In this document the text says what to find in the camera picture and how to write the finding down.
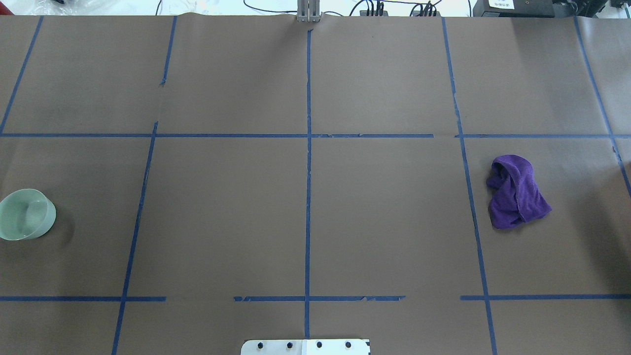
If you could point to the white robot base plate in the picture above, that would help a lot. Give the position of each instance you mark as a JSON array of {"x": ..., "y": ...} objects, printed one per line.
[{"x": 307, "y": 347}]

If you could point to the black equipment box with label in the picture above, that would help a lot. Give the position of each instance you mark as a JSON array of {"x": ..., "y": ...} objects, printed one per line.
[{"x": 517, "y": 8}]

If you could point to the black power strip left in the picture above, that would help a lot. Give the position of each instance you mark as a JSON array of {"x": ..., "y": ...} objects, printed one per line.
[{"x": 380, "y": 12}]

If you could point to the pale green ceramic bowl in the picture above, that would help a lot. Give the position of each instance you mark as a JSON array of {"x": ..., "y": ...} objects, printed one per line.
[{"x": 26, "y": 214}]

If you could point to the black power strip right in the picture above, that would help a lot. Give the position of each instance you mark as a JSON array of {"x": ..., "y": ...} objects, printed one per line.
[{"x": 432, "y": 12}]

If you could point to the purple cloth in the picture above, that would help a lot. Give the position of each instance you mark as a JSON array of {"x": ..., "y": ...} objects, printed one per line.
[{"x": 516, "y": 199}]

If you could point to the grey metal camera post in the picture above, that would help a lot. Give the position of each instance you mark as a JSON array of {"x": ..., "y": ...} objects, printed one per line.
[{"x": 308, "y": 11}]

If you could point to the black power strip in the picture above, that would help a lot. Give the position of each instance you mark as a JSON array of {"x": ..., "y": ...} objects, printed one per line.
[
  {"x": 380, "y": 12},
  {"x": 432, "y": 12}
]

